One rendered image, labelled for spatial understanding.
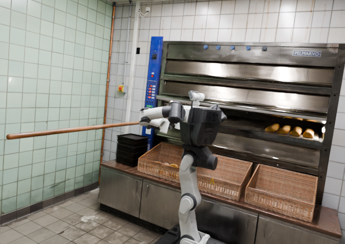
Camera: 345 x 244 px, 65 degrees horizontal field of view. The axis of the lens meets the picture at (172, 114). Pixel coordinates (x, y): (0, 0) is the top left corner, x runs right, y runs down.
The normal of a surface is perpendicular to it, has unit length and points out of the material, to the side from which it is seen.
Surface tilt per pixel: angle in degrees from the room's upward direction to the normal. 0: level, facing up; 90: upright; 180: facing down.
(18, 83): 90
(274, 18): 90
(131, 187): 90
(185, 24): 90
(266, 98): 70
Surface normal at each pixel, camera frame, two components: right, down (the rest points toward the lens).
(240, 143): -0.40, -0.31
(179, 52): -0.47, 0.04
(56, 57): 0.87, 0.14
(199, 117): -0.83, -0.04
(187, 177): -0.33, 0.44
